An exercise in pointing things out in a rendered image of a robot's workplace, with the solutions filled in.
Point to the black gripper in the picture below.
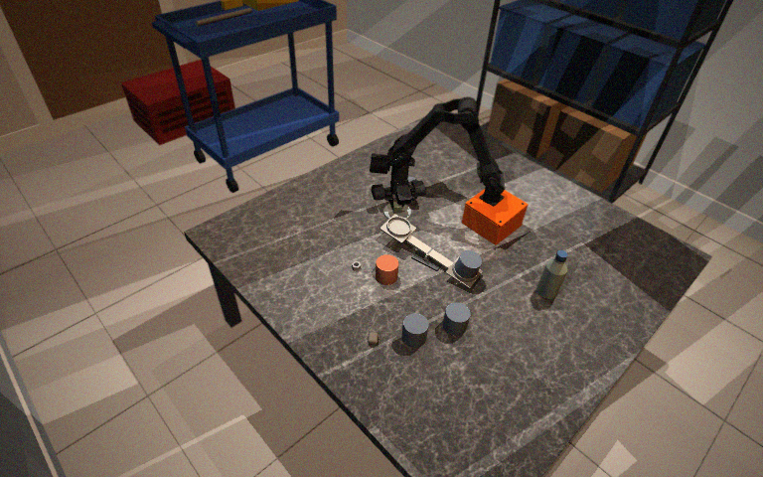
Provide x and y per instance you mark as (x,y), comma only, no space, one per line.
(380,193)

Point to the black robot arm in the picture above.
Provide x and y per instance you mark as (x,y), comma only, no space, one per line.
(399,155)

